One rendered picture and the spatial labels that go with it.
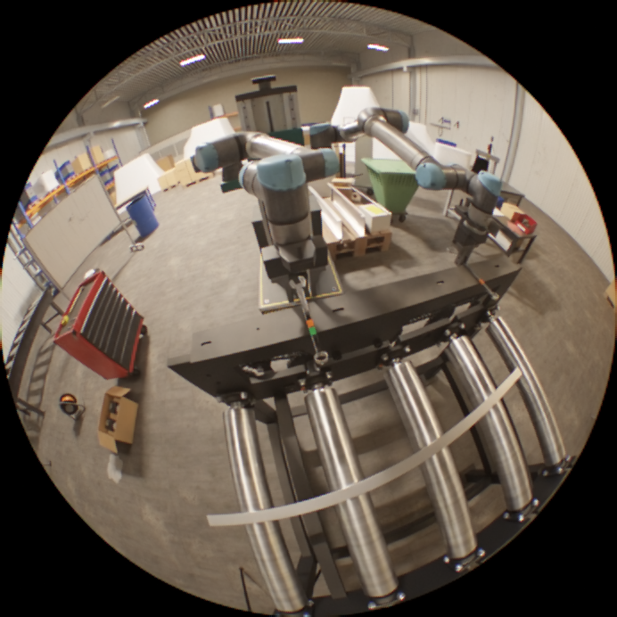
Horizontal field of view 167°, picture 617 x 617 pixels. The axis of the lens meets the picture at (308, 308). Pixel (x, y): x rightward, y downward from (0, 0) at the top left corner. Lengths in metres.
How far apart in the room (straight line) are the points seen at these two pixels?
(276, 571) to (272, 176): 0.96
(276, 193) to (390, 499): 1.71
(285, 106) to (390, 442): 2.21
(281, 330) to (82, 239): 4.41
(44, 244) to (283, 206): 4.30
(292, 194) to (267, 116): 1.10
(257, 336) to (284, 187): 0.33
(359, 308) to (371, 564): 0.77
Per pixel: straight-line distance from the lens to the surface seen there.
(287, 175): 0.33
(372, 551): 0.76
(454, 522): 0.84
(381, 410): 1.64
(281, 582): 0.84
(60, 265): 4.48
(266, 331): 0.50
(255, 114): 1.41
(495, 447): 0.93
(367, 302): 0.53
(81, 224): 4.67
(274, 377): 0.69
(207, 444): 1.83
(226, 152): 0.78
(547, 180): 10.87
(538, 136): 11.25
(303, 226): 0.38
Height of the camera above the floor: 1.57
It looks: 52 degrees down
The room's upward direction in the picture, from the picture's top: 8 degrees counter-clockwise
